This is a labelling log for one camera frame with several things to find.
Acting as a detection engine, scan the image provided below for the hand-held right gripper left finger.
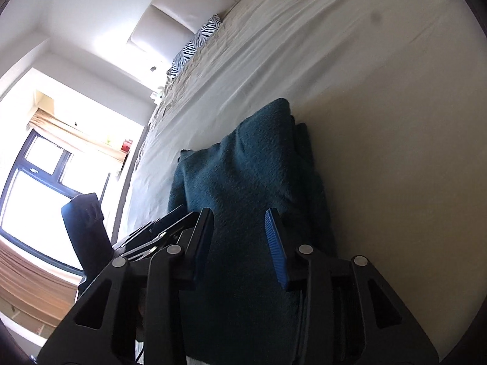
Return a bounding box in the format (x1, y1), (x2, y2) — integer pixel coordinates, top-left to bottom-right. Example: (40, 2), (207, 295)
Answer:
(36, 207), (215, 365)

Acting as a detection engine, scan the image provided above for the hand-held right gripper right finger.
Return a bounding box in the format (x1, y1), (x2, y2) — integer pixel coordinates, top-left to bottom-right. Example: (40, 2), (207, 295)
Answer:
(264, 207), (444, 365)

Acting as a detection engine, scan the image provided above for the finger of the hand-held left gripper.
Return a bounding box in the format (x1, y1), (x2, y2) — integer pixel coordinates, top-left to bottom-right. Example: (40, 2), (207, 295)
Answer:
(124, 213), (200, 262)
(113, 204), (186, 249)

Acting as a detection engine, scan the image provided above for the teal knit sweater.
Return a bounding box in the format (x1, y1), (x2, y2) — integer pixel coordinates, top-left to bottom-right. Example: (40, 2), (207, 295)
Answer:
(167, 98), (337, 365)

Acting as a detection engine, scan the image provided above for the black framed window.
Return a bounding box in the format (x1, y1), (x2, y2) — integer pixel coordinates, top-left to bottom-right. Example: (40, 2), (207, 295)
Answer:
(0, 129), (132, 274)

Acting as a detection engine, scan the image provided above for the brown wooden panel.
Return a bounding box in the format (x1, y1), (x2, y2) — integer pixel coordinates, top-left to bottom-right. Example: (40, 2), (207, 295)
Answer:
(0, 241), (82, 328)

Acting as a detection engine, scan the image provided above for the beige window blind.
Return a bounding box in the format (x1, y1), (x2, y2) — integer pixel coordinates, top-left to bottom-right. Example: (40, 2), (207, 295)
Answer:
(26, 108), (128, 168)

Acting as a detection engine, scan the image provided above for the zebra print pillow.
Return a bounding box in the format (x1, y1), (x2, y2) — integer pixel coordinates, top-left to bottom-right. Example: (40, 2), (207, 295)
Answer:
(166, 14), (223, 80)

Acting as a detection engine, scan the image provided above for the white bed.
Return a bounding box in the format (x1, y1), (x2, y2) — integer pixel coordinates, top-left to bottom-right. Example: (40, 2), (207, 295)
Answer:
(124, 0), (485, 365)

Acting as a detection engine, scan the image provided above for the white padded headboard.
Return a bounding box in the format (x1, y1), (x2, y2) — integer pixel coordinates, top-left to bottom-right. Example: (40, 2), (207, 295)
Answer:
(127, 0), (248, 69)

